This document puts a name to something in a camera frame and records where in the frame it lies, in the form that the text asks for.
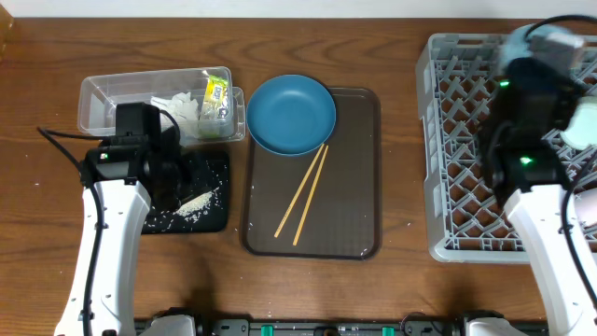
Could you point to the mint green bowl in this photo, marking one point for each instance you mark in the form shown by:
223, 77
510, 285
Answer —
581, 131

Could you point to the light blue bowl with rice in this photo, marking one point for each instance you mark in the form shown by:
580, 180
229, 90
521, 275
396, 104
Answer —
517, 44

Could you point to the pink white cup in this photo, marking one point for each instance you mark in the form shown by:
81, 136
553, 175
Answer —
586, 207

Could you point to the wooden chopstick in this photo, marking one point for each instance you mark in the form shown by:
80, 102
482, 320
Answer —
298, 191
309, 199

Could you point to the brown serving tray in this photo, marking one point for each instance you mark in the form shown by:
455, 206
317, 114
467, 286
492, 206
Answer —
344, 220

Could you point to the yellow green wrapper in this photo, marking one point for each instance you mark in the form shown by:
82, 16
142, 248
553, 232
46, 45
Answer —
215, 107

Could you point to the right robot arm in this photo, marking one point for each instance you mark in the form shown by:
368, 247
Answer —
536, 95

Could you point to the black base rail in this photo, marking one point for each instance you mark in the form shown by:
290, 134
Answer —
413, 324

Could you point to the grey dishwasher rack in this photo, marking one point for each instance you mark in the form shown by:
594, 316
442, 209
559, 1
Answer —
457, 80

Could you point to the pile of white rice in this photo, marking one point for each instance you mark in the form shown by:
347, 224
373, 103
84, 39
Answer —
198, 207

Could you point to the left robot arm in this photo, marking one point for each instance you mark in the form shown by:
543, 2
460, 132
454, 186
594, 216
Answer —
123, 178

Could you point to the blue plate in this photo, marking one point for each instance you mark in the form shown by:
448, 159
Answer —
291, 115

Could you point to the black tray bin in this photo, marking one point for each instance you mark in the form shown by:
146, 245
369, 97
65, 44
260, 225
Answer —
210, 170

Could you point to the clear plastic bin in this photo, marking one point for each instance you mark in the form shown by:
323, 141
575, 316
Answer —
100, 95

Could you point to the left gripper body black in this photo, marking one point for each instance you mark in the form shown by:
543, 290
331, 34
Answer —
174, 181

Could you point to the white tissue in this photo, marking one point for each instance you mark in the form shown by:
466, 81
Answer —
183, 109

